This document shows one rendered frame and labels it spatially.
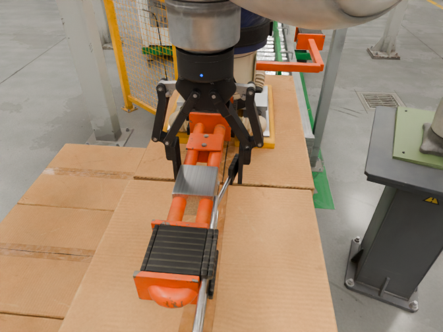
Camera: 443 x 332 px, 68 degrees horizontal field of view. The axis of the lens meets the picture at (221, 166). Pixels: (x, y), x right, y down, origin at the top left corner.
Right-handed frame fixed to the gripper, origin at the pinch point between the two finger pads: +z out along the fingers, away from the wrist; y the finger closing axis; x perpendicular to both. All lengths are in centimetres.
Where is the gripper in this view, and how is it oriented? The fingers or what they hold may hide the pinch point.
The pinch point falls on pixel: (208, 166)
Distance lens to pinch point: 54.4
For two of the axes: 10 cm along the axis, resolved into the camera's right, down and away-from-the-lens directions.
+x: -0.9, 6.2, -7.8
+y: -10.0, -0.6, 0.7
